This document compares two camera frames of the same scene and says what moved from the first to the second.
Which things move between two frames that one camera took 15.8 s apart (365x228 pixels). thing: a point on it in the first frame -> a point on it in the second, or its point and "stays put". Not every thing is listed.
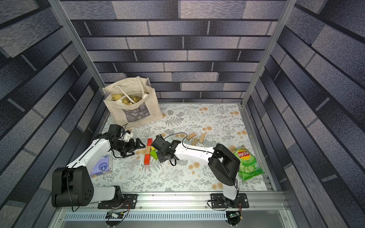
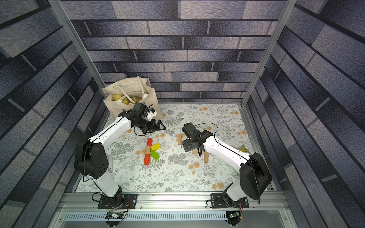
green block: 153,153 stays put
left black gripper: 133,147 -> 153,128
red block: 147,159 stays put
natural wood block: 148,150 stays put
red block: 149,141 stays put
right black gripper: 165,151 -> 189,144
